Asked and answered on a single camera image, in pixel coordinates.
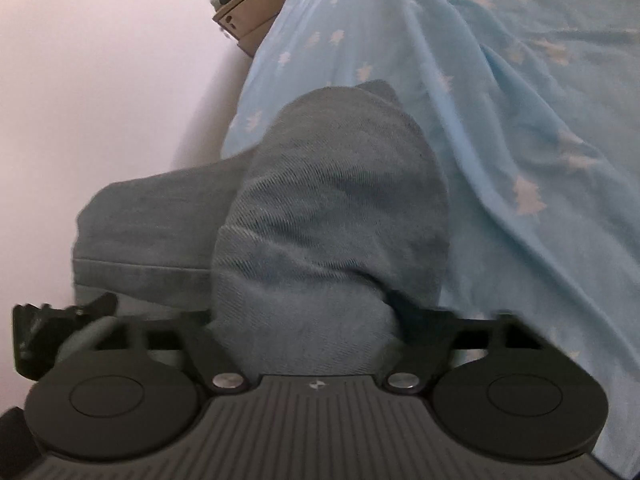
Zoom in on blue denim jeans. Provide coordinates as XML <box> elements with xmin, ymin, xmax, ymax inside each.
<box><xmin>72</xmin><ymin>80</ymin><xmax>449</xmax><ymax>377</ymax></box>

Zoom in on light blue patterned bed sheet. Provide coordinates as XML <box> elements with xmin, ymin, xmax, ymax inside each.
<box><xmin>221</xmin><ymin>0</ymin><xmax>639</xmax><ymax>477</ymax></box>

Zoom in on wooden bedside cabinet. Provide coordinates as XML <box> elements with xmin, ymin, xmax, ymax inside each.
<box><xmin>213</xmin><ymin>0</ymin><xmax>285</xmax><ymax>58</ymax></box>

